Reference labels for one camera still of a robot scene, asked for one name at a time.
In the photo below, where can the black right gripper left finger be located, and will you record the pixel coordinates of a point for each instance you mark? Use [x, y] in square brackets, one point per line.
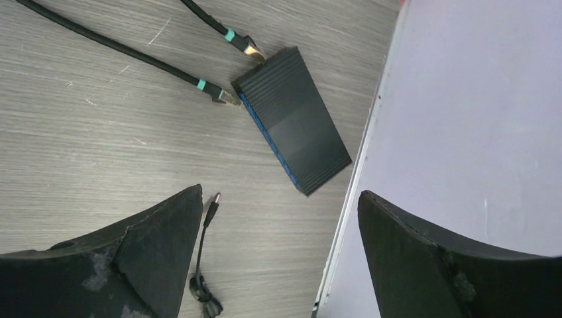
[136, 267]

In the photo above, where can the black blue network switch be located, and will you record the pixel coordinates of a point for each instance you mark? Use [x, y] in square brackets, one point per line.
[284, 102]

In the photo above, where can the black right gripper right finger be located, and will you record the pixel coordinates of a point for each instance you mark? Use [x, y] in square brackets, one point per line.
[419, 269]

